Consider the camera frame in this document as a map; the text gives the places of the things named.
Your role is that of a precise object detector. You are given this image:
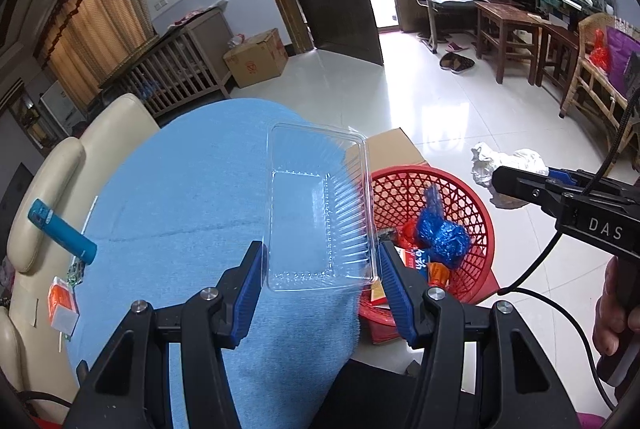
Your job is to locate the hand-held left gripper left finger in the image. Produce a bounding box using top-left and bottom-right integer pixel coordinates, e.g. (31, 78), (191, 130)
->
(62, 240), (266, 429)

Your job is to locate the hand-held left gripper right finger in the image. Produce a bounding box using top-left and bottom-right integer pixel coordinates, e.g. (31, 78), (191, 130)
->
(378, 240), (583, 429)

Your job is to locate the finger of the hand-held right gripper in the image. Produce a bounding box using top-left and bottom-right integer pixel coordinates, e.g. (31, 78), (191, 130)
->
(491, 166), (568, 217)
(547, 166), (608, 190)

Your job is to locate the red and white medicine box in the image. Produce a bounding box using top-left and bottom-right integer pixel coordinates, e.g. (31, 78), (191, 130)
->
(369, 279), (396, 307)

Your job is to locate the white plastic bag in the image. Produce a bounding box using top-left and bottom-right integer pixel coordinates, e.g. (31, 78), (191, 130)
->
(471, 142), (550, 210)

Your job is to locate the blue toothpaste box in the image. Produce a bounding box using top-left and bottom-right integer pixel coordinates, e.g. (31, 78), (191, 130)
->
(395, 245), (431, 282)

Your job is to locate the orange wrapper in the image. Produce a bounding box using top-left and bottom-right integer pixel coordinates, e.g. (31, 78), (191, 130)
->
(426, 261), (451, 290)

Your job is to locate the red plastic mesh basket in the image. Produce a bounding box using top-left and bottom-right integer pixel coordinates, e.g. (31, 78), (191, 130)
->
(357, 166), (496, 325)

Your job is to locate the blue plastic bag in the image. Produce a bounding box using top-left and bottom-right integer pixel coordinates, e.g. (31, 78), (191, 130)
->
(416, 184), (471, 270)

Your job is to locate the clear plastic food container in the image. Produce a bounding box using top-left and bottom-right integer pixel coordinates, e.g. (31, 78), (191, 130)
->
(264, 122), (381, 294)

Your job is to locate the person's right hand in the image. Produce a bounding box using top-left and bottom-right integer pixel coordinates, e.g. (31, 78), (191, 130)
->
(592, 255), (632, 357)

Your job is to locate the wicker armchair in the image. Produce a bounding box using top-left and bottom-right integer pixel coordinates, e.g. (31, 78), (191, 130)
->
(559, 12), (640, 132)

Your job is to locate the blue tablecloth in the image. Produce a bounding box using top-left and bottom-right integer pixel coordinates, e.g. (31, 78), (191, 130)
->
(70, 98), (373, 429)

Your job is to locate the small red plastic bag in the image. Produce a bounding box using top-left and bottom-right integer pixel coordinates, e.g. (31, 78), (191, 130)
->
(587, 32), (612, 72)

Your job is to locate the flattened cardboard box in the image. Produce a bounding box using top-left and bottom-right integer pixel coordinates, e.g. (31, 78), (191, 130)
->
(344, 126), (501, 345)

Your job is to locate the purple cushion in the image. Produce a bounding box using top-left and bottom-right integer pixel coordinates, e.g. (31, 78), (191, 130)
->
(602, 29), (640, 92)

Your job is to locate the small wooden stool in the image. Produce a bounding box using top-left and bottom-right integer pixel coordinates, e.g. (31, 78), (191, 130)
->
(535, 23), (581, 91)

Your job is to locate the large wooden stool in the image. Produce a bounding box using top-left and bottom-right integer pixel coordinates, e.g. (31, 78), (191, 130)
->
(474, 0), (545, 85)

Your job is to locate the orange and white carton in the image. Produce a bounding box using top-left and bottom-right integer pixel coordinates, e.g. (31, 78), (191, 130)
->
(48, 276), (80, 335)

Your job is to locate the teal thermos bottle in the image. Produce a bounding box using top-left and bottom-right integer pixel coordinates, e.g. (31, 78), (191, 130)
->
(27, 199), (98, 266)

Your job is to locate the person's purple clothing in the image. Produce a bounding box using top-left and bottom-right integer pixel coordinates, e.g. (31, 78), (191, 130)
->
(575, 411), (608, 429)

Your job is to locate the cream leather sofa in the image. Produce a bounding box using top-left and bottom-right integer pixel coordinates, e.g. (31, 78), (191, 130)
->
(0, 93), (161, 395)

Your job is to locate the brown cardboard box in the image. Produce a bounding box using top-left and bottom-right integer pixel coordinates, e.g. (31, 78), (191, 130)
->
(222, 28), (289, 89)

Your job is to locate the wooden baby crib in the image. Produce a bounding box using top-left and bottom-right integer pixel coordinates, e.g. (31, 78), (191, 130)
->
(97, 6), (236, 117)

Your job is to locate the black television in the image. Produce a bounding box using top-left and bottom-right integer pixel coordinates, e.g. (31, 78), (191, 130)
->
(0, 162), (33, 230)

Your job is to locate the white standing air conditioner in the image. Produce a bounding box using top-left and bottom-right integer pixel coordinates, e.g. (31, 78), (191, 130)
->
(39, 82), (81, 135)

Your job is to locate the pink cloth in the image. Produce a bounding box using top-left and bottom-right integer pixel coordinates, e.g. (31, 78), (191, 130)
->
(167, 8), (211, 30)

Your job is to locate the display cabinet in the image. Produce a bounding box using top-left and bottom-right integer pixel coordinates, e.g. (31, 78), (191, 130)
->
(7, 92), (51, 150)

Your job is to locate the tan curtain with red trim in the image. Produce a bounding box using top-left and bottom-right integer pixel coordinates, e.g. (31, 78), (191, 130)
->
(32, 0), (156, 110)

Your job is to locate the thick black cable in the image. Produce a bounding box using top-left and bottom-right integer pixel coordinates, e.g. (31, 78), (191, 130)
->
(597, 94), (640, 185)

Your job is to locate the thin black cable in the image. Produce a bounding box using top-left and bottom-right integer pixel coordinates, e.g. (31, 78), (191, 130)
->
(497, 229), (621, 415)

